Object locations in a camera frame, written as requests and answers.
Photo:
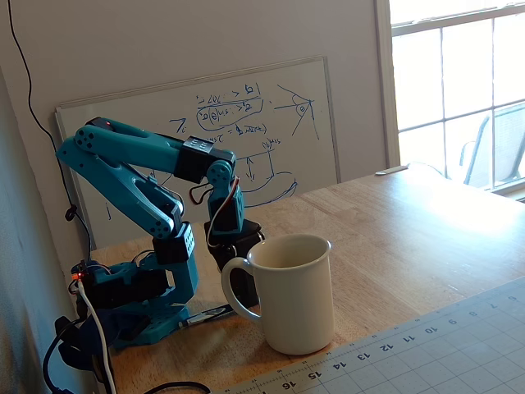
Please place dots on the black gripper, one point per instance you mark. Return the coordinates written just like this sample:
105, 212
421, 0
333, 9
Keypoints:
239, 240

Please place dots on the dark blue silver pen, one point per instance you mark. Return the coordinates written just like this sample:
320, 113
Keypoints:
205, 315

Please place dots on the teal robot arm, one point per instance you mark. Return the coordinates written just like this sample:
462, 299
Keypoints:
123, 152

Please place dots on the cream ceramic mug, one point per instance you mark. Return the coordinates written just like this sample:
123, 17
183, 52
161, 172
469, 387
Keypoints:
295, 303

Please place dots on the dark blue table clamp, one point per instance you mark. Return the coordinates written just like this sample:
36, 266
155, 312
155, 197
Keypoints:
123, 326

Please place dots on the grey gridded cutting mat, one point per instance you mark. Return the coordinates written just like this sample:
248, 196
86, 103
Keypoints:
430, 361

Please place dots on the whiteboard with blue writing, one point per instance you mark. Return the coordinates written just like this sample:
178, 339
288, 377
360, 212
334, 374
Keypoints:
135, 111

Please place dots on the white framed window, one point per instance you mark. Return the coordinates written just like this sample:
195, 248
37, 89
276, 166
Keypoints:
385, 82

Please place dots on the grey patio chair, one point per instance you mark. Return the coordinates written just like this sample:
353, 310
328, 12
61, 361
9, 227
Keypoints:
504, 152

